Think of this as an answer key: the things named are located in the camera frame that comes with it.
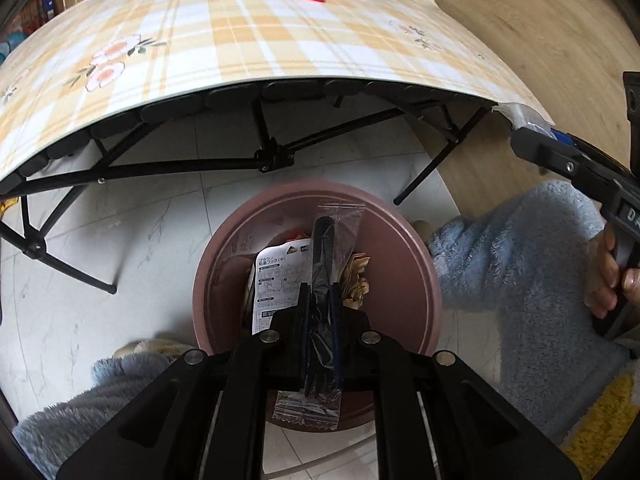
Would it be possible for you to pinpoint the yellow fluffy cloth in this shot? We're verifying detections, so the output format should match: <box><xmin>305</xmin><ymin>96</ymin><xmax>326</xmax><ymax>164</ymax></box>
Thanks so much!
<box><xmin>560</xmin><ymin>370</ymin><xmax>640</xmax><ymax>466</ymax></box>

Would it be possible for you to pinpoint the white printed package card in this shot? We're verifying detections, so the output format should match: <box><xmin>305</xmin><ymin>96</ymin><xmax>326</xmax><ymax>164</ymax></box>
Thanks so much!
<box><xmin>252</xmin><ymin>241</ymin><xmax>313</xmax><ymax>336</ymax></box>

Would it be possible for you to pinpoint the clear tape piece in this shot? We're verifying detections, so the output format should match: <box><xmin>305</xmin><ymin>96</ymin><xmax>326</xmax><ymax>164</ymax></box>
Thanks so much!
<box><xmin>492</xmin><ymin>101</ymin><xmax>553</xmax><ymax>133</ymax></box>

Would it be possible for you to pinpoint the plaid floral tablecloth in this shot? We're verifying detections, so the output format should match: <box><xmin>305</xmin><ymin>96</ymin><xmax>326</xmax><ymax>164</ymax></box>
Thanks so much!
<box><xmin>0</xmin><ymin>0</ymin><xmax>553</xmax><ymax>196</ymax></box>

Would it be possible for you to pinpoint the person's right hand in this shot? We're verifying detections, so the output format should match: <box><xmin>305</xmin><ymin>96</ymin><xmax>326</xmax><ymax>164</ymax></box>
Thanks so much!
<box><xmin>584</xmin><ymin>222</ymin><xmax>640</xmax><ymax>318</ymax></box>

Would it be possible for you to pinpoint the beige fluffy slipper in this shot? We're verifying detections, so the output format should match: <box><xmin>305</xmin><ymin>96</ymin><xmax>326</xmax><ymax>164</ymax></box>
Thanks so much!
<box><xmin>112</xmin><ymin>339</ymin><xmax>198</xmax><ymax>361</ymax></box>

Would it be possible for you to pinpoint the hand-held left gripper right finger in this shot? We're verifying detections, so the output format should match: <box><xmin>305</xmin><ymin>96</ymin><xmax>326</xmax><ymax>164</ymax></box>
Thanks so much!
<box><xmin>327</xmin><ymin>282</ymin><xmax>583</xmax><ymax>480</ymax></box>

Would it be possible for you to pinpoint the person's left leg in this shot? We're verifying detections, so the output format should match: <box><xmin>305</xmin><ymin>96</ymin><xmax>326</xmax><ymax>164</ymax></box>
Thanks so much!
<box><xmin>12</xmin><ymin>350</ymin><xmax>201</xmax><ymax>480</ymax></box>

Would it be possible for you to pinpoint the gold wrapper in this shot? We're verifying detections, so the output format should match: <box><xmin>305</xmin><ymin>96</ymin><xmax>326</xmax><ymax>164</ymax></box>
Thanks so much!
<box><xmin>340</xmin><ymin>254</ymin><xmax>372</xmax><ymax>311</ymax></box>

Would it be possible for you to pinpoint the pink plastic bin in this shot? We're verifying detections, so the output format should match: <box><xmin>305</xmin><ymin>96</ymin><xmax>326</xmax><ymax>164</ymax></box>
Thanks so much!
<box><xmin>192</xmin><ymin>179</ymin><xmax>443</xmax><ymax>431</ymax></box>

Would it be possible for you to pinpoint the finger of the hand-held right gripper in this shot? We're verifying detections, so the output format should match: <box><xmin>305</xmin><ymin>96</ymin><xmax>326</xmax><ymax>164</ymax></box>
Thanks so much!
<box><xmin>550</xmin><ymin>130</ymin><xmax>640</xmax><ymax>186</ymax></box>
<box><xmin>511</xmin><ymin>127</ymin><xmax>621</xmax><ymax>209</ymax></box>

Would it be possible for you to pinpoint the black plastic fork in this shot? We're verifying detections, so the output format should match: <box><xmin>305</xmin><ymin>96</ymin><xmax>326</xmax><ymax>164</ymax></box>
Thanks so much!
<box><xmin>272</xmin><ymin>202</ymin><xmax>363</xmax><ymax>431</ymax></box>

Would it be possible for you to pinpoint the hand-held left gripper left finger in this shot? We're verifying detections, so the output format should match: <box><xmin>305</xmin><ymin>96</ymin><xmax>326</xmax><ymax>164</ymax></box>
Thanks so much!
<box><xmin>56</xmin><ymin>282</ymin><xmax>313</xmax><ymax>480</ymax></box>

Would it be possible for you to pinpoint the black folding table frame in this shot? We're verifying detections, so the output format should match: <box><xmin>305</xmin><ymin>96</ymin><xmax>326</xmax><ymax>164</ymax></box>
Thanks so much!
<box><xmin>0</xmin><ymin>80</ymin><xmax>493</xmax><ymax>295</ymax></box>

